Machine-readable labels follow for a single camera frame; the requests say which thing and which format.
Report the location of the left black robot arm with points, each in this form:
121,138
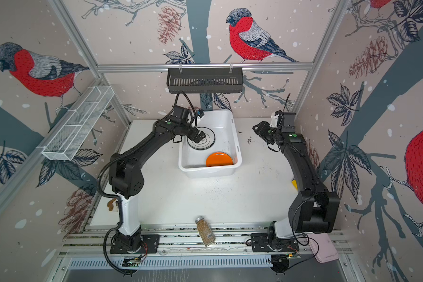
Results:
122,179

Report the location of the white plastic bin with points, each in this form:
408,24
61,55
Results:
193,162

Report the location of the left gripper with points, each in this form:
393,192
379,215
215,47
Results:
199,136

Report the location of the white plate green rim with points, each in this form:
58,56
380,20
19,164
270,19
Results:
207,141

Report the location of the black hanging wall basket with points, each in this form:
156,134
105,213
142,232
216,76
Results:
205,80

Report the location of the glass spice jar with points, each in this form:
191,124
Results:
205,231

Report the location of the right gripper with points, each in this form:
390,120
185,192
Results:
263,130

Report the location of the orange plate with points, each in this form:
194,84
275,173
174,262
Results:
219,159

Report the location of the yellow tape measure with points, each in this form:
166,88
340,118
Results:
295,184

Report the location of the small circuit board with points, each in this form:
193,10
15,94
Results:
133,262

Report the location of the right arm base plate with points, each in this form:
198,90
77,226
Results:
264,243

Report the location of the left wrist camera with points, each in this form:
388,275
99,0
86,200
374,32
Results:
200,113

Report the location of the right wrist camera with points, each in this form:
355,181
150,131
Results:
276,118

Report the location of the brown white dog coaster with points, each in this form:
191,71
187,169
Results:
112,205

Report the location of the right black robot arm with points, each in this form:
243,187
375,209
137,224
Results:
315,207

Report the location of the pink flat case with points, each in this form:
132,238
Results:
323,248

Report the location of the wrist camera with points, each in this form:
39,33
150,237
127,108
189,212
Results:
200,113
276,118

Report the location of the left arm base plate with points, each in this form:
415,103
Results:
140,244

